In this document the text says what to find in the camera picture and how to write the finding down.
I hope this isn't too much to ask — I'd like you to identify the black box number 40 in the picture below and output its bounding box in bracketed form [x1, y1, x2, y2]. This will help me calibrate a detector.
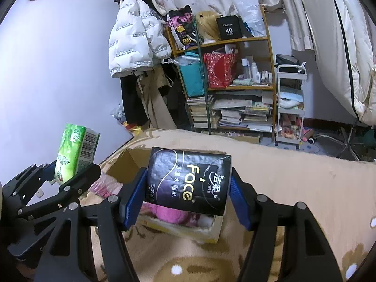
[216, 15, 242, 40]

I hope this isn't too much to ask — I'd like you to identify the wooden bookshelf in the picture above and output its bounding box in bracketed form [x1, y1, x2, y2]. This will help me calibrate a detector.
[166, 5, 277, 141]

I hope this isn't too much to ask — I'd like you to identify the stack of books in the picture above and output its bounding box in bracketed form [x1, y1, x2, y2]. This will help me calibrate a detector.
[187, 95, 220, 129]

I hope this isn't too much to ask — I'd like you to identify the white rolling cart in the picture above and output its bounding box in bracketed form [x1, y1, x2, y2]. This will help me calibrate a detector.
[275, 63, 308, 150]

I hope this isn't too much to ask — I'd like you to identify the pink rabbit plush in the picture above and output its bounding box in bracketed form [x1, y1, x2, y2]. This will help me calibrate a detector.
[140, 202, 200, 227]

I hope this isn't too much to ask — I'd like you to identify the plastic bag with toys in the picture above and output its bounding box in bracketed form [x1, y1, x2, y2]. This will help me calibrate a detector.
[111, 103, 142, 136]

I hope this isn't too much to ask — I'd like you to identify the pink towel roll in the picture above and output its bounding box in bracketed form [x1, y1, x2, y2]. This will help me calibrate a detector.
[89, 172, 123, 198]

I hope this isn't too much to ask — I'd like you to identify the beige patterned rug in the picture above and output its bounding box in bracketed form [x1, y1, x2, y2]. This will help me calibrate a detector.
[100, 129, 375, 281]

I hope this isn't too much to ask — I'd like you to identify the white puffer jacket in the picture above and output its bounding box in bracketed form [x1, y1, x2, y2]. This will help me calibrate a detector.
[108, 0, 172, 78]

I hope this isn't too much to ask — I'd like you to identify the open cardboard box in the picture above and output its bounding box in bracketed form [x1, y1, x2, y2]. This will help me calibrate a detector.
[102, 147, 232, 244]

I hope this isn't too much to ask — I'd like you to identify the red patterned gift bag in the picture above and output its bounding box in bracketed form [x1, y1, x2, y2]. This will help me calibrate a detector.
[203, 52, 238, 89]

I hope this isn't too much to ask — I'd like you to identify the blonde wig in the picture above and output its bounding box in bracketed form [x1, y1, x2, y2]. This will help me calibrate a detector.
[196, 11, 221, 43]

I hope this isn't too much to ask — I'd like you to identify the teal bag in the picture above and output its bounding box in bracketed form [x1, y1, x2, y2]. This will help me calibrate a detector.
[180, 52, 204, 98]

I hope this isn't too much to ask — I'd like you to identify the black Face tissue pack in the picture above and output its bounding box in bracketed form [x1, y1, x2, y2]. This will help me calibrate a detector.
[145, 147, 232, 216]

